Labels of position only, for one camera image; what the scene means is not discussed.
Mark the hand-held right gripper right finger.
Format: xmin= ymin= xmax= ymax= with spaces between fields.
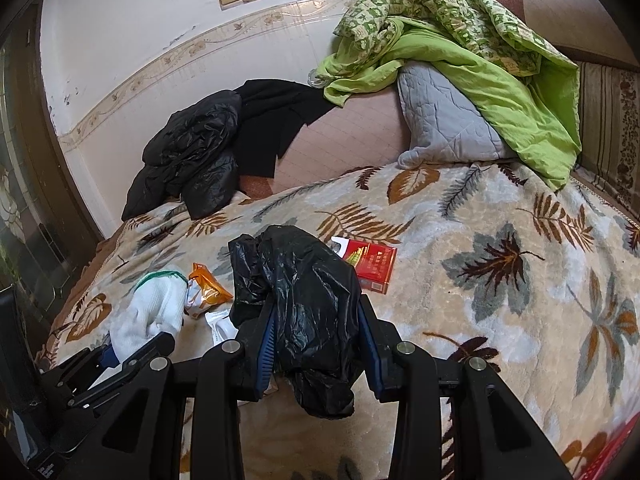
xmin=356 ymin=297 xmax=576 ymax=480

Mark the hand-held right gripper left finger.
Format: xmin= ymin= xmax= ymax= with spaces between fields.
xmin=52 ymin=304 xmax=278 ymax=480

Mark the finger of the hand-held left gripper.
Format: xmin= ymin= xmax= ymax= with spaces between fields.
xmin=40 ymin=342 xmax=118 ymax=401
xmin=65 ymin=334 xmax=177 ymax=411

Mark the white sock green trim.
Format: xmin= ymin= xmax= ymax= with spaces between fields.
xmin=108 ymin=269 xmax=190 ymax=361

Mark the black plastic bag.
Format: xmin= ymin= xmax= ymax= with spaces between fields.
xmin=228 ymin=225 xmax=363 ymax=418

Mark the orange snack packet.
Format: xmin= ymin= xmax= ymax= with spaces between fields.
xmin=186 ymin=262 xmax=234 ymax=320

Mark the white plastic wrapper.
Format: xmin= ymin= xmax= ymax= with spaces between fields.
xmin=204 ymin=310 xmax=240 ymax=347

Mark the red cardboard box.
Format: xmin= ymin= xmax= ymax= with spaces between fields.
xmin=331 ymin=236 xmax=398 ymax=295

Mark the leaf printed blanket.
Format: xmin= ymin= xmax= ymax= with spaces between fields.
xmin=35 ymin=160 xmax=640 ymax=480

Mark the black puffer jacket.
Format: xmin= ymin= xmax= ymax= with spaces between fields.
xmin=121 ymin=91 xmax=243 ymax=221

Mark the brown fabric sofa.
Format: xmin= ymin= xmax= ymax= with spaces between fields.
xmin=45 ymin=92 xmax=640 ymax=351

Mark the black cloth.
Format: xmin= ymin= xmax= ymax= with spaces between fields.
xmin=232 ymin=79 xmax=337 ymax=178

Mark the grey quilted pillow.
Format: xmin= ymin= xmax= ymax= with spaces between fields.
xmin=397 ymin=62 xmax=521 ymax=170

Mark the green patterned quilt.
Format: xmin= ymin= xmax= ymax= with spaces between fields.
xmin=310 ymin=0 xmax=582 ymax=192

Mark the striped beige sofa cushion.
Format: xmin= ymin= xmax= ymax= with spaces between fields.
xmin=492 ymin=0 xmax=640 ymax=206

